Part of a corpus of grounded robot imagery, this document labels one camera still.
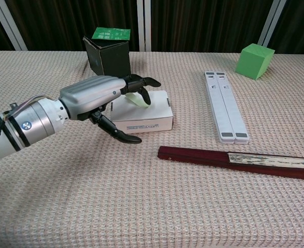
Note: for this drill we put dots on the dark red folding fan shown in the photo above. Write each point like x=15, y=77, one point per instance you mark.
x=198, y=156

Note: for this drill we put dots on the beige waffle tablecloth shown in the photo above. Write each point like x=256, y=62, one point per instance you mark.
x=141, y=201

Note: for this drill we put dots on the white folded bar stand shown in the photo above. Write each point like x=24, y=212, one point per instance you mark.
x=226, y=108

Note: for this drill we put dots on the white cardboard box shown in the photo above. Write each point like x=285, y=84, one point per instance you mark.
x=159, y=113

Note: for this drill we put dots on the white window pillar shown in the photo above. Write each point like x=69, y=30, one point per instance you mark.
x=144, y=25
x=271, y=23
x=9, y=25

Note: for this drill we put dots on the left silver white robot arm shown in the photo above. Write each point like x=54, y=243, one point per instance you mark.
x=25, y=126

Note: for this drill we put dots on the green foam cube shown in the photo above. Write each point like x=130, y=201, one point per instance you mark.
x=253, y=62

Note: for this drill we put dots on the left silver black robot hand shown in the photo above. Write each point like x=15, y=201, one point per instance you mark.
x=92, y=95

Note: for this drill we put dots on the pale green paper strip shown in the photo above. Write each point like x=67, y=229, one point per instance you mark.
x=135, y=100

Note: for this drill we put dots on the dark open box green lid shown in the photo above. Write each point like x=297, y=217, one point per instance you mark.
x=114, y=56

